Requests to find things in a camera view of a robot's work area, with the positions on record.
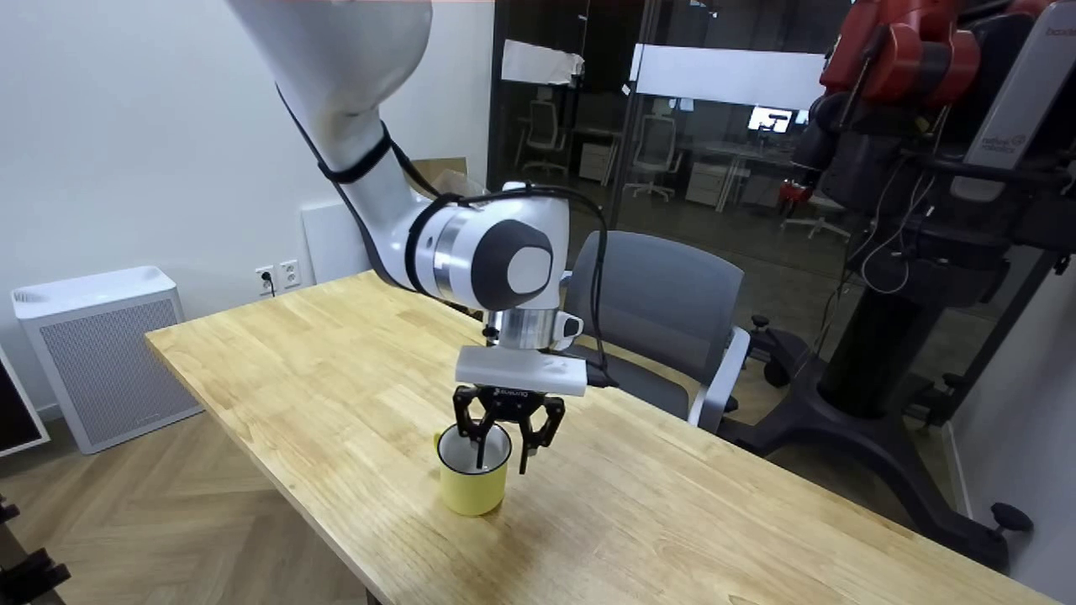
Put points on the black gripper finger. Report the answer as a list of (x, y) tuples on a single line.
[(540, 436), (476, 443)]

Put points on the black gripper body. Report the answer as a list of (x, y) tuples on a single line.
[(509, 405)]

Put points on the yellow enamel cup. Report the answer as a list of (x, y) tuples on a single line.
[(471, 491)]

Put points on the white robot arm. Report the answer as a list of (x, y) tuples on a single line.
[(337, 70)]

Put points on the grey office chair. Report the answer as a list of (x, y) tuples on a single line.
[(660, 303)]

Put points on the white air purifier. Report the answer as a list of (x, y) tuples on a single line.
[(105, 371)]

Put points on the distant computer monitor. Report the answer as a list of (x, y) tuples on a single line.
[(772, 120)]

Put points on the black framed board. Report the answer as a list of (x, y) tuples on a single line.
[(19, 409)]

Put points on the black floor stand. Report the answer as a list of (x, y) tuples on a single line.
[(27, 576)]

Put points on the red and black robot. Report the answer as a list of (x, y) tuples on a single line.
[(897, 54)]

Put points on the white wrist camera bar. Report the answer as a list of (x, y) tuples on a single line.
[(523, 371)]

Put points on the white wall panel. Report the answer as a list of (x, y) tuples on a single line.
[(332, 239)]

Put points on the white wall outlet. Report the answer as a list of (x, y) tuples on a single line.
[(267, 278), (290, 273)]

